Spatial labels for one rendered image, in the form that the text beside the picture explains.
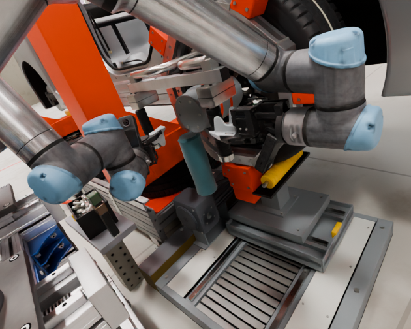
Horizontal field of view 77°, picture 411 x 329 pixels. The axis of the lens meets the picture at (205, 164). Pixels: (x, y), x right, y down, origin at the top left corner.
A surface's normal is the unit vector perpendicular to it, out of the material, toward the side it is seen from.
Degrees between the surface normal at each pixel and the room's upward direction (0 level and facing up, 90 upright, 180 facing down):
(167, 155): 90
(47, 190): 90
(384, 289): 0
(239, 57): 122
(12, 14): 131
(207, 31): 109
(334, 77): 90
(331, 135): 90
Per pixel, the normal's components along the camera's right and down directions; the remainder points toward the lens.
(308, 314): -0.29, -0.84
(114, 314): 0.62, 0.19
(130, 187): 0.08, 0.43
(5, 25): 0.84, 0.53
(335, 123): -0.50, 0.54
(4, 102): 0.59, -0.28
